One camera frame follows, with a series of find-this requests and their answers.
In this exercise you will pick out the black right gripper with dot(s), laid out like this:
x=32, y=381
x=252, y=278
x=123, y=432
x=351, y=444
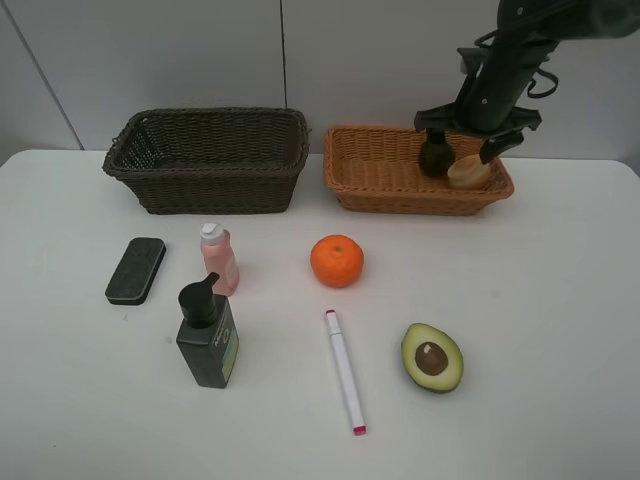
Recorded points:
x=485, y=109

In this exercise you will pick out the round bread bun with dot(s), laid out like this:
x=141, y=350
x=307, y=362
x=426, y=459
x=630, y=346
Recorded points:
x=468, y=173

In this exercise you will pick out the dark purple mangosteen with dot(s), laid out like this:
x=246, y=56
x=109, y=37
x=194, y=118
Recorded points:
x=435, y=160

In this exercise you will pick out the orange mandarin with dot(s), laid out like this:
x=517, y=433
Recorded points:
x=337, y=261

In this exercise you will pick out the halved avocado with pit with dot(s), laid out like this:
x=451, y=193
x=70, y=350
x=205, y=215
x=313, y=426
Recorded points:
x=431, y=358

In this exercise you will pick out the white marker pink caps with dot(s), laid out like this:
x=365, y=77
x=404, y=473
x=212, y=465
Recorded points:
x=345, y=373

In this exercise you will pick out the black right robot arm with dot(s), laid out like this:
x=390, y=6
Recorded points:
x=502, y=65

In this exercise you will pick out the light orange wicker basket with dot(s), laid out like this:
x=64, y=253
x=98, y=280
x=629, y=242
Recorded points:
x=375, y=169

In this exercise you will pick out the dark brown wicker basket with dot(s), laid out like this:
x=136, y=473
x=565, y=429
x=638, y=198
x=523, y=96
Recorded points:
x=211, y=161

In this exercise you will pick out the pink bottle white cap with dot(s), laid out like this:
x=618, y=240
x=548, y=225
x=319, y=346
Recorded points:
x=219, y=257

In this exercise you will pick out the dark green pump bottle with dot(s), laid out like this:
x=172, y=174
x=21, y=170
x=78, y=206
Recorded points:
x=207, y=337

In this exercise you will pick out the black whiteboard eraser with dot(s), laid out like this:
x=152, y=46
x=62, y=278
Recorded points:
x=135, y=273

